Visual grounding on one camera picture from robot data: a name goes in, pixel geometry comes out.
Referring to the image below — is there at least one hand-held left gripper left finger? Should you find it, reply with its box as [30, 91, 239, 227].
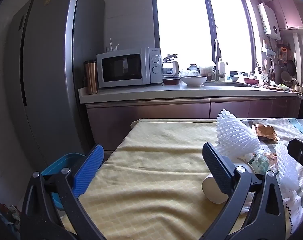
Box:
[20, 144, 104, 240]

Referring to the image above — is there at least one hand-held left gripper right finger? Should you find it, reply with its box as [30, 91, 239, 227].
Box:
[202, 142, 290, 240]

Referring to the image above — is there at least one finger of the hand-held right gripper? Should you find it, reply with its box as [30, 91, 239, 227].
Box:
[288, 138, 303, 170]

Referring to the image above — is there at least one white paper cup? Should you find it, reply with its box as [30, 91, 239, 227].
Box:
[202, 162, 255, 204]

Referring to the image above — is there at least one blue plastic bin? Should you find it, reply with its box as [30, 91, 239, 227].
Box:
[40, 152, 86, 212]

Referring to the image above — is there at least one brown foil wrapper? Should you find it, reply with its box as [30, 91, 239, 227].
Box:
[263, 152, 278, 165]
[253, 124, 280, 142]

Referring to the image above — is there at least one white foam fruit net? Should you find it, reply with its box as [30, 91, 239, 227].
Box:
[274, 142, 300, 193]
[215, 108, 260, 159]

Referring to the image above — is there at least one white green patterned cloth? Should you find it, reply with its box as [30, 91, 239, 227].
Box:
[241, 117, 303, 230]

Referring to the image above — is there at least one clear green plastic wrapper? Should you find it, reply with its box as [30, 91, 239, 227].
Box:
[246, 150, 278, 175]

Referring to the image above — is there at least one wooden cutting board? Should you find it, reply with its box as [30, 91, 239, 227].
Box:
[259, 84, 292, 92]

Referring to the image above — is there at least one yellow tablecloth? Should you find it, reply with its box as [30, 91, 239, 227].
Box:
[59, 118, 289, 240]

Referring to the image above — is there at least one hanging frying pan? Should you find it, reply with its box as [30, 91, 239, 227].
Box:
[286, 60, 297, 77]

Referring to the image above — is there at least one kitchen counter with cabinets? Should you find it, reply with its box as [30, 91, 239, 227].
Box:
[78, 81, 302, 153]

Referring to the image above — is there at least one kitchen sink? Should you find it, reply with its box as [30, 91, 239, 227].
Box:
[204, 81, 259, 88]

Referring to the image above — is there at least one red green package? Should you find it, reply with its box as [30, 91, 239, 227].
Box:
[0, 202, 22, 228]

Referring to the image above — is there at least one white bowl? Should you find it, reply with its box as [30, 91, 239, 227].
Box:
[181, 76, 207, 87]

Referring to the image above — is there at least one copper thermos tumbler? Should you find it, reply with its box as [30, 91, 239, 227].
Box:
[83, 59, 99, 95]

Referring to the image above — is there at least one clear plastic food bag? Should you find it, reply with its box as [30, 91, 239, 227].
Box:
[199, 66, 214, 77]

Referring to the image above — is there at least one dark red bowl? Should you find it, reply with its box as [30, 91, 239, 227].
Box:
[163, 76, 181, 85]

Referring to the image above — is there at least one metal kitchen faucet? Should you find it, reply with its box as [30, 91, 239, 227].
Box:
[214, 39, 227, 82]

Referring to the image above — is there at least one white microwave oven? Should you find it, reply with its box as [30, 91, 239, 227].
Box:
[96, 46, 162, 88]

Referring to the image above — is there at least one grey refrigerator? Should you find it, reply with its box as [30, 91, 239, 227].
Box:
[3, 0, 106, 167]

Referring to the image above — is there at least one glass kettle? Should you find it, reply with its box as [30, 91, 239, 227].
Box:
[162, 54, 180, 77]

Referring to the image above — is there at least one white water heater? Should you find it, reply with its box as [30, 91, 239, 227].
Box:
[258, 2, 282, 40]

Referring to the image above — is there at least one white ornament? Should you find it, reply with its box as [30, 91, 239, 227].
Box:
[107, 37, 119, 53]

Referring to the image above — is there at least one kitchen window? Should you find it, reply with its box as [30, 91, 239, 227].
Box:
[151, 0, 257, 74]

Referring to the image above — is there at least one pink wall cabinet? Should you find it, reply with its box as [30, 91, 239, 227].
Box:
[266, 0, 303, 30]

